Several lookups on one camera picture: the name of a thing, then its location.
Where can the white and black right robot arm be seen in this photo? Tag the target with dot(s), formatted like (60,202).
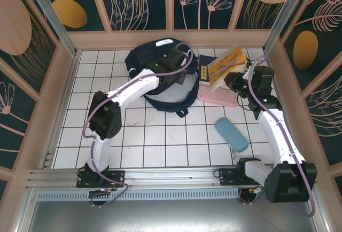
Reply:
(278,135)

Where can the grey metal plate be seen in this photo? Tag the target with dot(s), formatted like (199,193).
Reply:
(173,216)

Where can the pink pencil case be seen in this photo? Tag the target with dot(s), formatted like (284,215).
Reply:
(219,97)

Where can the orange yellow book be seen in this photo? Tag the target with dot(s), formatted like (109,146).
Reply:
(227,63)

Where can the aluminium rail frame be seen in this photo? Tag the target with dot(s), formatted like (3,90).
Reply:
(173,177)

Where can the aluminium corner post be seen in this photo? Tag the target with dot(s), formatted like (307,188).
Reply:
(53,18)
(286,10)

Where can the blue glasses case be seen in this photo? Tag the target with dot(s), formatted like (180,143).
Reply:
(231,134)

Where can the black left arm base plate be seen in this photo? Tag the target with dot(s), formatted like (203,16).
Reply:
(117,178)

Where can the navy blue backpack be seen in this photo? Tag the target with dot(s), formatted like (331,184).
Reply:
(139,55)

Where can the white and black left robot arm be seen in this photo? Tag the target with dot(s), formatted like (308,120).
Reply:
(133,85)

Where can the aluminium side rail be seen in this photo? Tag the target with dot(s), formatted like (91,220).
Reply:
(299,157)
(49,159)

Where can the navy book with yellow label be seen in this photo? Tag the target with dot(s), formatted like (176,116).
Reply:
(204,66)

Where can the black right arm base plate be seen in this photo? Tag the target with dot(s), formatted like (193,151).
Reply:
(227,177)

